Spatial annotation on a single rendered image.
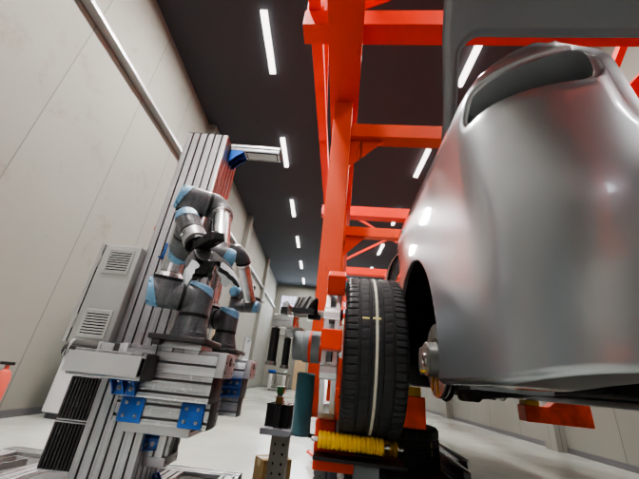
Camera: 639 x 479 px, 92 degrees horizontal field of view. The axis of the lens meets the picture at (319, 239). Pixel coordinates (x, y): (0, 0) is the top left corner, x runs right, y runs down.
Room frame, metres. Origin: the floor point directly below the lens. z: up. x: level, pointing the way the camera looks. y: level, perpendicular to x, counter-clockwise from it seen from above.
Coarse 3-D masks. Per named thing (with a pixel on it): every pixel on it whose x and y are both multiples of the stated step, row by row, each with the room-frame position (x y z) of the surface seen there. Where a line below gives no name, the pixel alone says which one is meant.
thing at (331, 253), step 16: (336, 112) 1.99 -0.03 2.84; (352, 112) 1.98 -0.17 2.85; (336, 128) 1.99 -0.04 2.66; (336, 144) 1.99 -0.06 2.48; (336, 160) 1.99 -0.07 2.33; (336, 176) 1.99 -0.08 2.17; (336, 192) 1.99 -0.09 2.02; (336, 208) 1.98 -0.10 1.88; (336, 224) 1.98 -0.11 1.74; (336, 240) 1.98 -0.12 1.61; (320, 256) 1.99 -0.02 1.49; (336, 256) 1.98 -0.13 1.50; (320, 272) 1.99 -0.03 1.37; (320, 288) 1.99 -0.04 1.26; (320, 304) 1.99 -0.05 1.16; (320, 320) 1.99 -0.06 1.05
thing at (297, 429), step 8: (304, 376) 1.58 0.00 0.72; (312, 376) 1.59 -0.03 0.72; (296, 384) 1.61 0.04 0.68; (304, 384) 1.58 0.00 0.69; (312, 384) 1.60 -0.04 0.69; (296, 392) 1.60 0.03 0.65; (304, 392) 1.58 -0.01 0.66; (312, 392) 1.60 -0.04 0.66; (296, 400) 1.60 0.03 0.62; (304, 400) 1.58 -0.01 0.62; (312, 400) 1.61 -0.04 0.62; (296, 408) 1.59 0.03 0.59; (304, 408) 1.58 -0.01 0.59; (296, 416) 1.59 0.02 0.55; (304, 416) 1.58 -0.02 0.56; (296, 424) 1.59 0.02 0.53; (304, 424) 1.58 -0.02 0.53; (296, 432) 1.58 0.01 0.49; (304, 432) 1.58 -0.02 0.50
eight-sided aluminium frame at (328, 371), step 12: (324, 312) 1.24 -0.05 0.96; (336, 312) 1.22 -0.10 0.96; (324, 324) 1.23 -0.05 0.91; (336, 324) 1.22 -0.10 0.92; (324, 360) 1.23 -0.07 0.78; (336, 360) 1.22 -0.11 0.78; (324, 372) 1.23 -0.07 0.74; (336, 372) 1.22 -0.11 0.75; (324, 384) 1.67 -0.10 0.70; (324, 396) 1.61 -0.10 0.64; (324, 408) 1.37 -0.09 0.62
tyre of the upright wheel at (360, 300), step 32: (352, 288) 1.24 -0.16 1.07; (384, 288) 1.24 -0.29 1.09; (352, 320) 1.17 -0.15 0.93; (384, 320) 1.16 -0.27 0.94; (352, 352) 1.16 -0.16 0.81; (384, 352) 1.15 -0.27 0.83; (352, 384) 1.19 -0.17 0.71; (384, 384) 1.17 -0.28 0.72; (352, 416) 1.26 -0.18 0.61; (384, 416) 1.24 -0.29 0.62
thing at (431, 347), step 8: (432, 328) 1.53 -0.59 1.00; (432, 336) 1.54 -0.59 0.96; (424, 344) 1.51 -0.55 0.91; (432, 344) 1.46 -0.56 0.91; (432, 352) 1.44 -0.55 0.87; (432, 360) 1.43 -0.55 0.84; (424, 368) 1.53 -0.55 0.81; (432, 368) 1.45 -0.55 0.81; (432, 376) 1.50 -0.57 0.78; (440, 384) 1.45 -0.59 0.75; (440, 392) 1.45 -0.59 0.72; (448, 392) 1.41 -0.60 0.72
